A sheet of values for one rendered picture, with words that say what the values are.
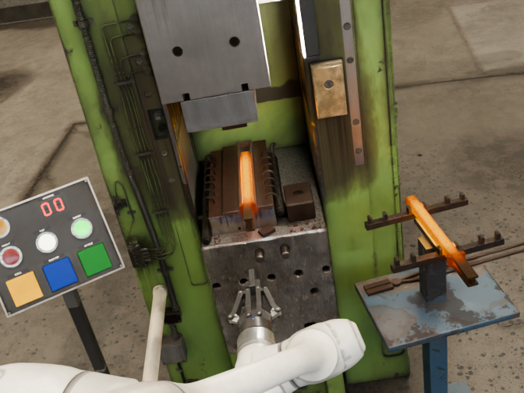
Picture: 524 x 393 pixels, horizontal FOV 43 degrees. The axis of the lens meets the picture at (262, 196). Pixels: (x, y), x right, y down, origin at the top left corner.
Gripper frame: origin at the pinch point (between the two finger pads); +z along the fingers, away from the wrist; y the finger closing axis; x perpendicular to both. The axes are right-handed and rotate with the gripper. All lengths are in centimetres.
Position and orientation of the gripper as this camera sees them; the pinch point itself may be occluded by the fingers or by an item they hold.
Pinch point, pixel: (253, 281)
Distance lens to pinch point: 172.6
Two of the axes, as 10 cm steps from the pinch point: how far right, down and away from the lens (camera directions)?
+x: -1.6, -8.3, -5.3
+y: 9.9, -1.6, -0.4
